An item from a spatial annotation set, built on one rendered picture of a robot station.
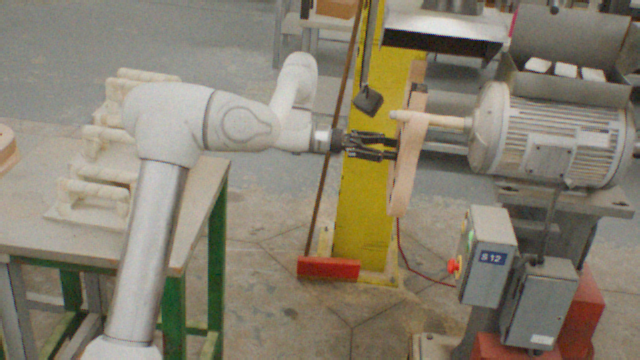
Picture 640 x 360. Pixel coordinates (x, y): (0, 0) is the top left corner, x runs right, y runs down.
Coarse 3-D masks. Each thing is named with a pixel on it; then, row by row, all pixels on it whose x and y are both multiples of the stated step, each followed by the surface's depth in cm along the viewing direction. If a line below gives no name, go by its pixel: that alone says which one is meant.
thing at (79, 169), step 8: (72, 168) 167; (80, 168) 167; (88, 168) 167; (96, 168) 167; (104, 168) 168; (88, 176) 168; (96, 176) 167; (104, 176) 167; (112, 176) 166; (120, 176) 166; (128, 176) 166; (136, 176) 166
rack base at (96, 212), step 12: (72, 204) 171; (84, 204) 171; (96, 204) 172; (108, 204) 172; (48, 216) 165; (60, 216) 165; (72, 216) 166; (84, 216) 166; (96, 216) 167; (108, 216) 168; (96, 228) 164; (108, 228) 163; (120, 228) 163
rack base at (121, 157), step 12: (120, 144) 186; (96, 156) 179; (108, 156) 179; (120, 156) 180; (132, 156) 180; (108, 168) 174; (120, 168) 174; (132, 168) 175; (84, 180) 175; (96, 180) 175; (108, 180) 174
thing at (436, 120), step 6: (402, 114) 166; (408, 114) 166; (432, 114) 167; (396, 120) 167; (402, 120) 167; (408, 120) 167; (432, 120) 166; (438, 120) 166; (444, 120) 166; (450, 120) 166; (456, 120) 166; (462, 120) 166; (438, 126) 167; (444, 126) 167; (450, 126) 166; (456, 126) 166; (462, 126) 166
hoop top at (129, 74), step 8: (120, 72) 187; (128, 72) 187; (136, 72) 186; (144, 72) 187; (136, 80) 187; (144, 80) 187; (152, 80) 186; (160, 80) 186; (168, 80) 185; (176, 80) 185
